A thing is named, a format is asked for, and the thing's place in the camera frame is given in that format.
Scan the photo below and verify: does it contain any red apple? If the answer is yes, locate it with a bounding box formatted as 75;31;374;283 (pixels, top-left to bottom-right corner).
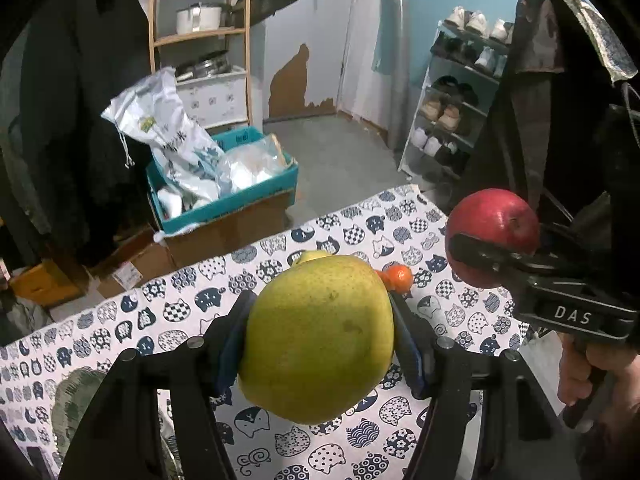
445;188;540;288

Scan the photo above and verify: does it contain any small tangerine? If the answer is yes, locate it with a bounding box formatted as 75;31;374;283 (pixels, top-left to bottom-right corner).
376;270;394;290
385;264;413;295

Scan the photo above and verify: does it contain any person right hand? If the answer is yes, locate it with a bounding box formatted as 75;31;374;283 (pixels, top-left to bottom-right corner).
556;331;640;461

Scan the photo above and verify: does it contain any green glass bowl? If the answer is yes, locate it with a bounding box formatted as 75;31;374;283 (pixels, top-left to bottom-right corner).
49;366;177;480

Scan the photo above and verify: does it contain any cat pattern tablecloth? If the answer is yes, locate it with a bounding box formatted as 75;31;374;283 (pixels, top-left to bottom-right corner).
0;184;532;480

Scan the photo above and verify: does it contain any dark hanging garment right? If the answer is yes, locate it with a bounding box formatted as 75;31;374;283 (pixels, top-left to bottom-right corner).
459;0;640;281

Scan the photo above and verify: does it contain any pile of grey clothes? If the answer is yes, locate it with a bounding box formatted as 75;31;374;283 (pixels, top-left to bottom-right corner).
0;259;54;348

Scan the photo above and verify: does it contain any wooden drawer box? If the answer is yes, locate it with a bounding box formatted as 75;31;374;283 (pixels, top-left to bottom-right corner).
10;259;84;308

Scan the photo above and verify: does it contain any small cardboard box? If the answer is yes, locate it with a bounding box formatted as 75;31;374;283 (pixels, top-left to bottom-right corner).
96;243;177;299

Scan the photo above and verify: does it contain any cardboard box under crate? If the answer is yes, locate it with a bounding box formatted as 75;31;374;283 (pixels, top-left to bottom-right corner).
160;188;296;268

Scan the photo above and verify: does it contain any metal shoe rack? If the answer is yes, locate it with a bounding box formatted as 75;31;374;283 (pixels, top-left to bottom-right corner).
398;6;513;184

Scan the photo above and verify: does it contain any teal plastic crate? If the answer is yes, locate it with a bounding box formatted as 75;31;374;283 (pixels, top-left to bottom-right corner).
146;127;298;236

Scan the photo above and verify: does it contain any clear plastic bag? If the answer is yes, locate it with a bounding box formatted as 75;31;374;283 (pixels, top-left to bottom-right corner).
220;134;293;193

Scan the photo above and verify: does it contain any white rice bag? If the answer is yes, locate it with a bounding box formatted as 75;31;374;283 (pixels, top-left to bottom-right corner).
101;67;232;204

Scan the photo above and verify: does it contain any white patterned drawer box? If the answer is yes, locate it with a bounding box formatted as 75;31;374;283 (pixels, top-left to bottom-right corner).
177;66;248;129

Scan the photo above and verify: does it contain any metal steamer pot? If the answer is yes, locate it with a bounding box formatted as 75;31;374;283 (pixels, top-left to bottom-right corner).
175;49;231;82

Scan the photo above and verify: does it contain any wooden shelf rack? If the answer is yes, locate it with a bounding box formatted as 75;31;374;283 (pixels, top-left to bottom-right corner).
148;0;254;126

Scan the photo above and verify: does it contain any black hanging coat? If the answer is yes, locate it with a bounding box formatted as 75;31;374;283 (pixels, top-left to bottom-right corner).
1;0;150;268

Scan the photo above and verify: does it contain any white cooking pot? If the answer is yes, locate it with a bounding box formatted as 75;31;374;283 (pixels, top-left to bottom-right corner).
176;2;222;35

